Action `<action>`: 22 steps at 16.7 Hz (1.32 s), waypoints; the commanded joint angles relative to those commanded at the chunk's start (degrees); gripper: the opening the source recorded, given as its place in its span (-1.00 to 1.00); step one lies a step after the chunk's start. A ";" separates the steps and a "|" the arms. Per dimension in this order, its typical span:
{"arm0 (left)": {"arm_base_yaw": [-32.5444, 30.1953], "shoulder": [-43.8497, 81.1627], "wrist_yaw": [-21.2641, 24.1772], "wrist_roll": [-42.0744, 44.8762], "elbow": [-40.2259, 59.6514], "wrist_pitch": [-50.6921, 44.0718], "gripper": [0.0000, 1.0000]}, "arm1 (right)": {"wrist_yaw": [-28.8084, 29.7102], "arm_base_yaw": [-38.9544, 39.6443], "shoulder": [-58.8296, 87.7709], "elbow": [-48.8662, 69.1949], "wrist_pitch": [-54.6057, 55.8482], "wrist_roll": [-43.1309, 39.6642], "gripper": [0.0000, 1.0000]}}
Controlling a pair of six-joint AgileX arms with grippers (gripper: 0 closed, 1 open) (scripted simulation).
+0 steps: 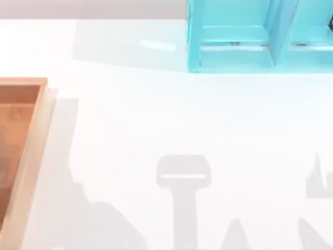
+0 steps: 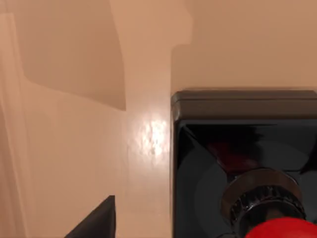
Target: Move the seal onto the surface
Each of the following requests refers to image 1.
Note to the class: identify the light blue upright rack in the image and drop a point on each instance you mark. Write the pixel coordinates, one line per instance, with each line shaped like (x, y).
(234, 58)

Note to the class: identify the shallow salmon-coloured box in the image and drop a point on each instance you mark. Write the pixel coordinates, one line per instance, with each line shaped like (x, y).
(28, 145)

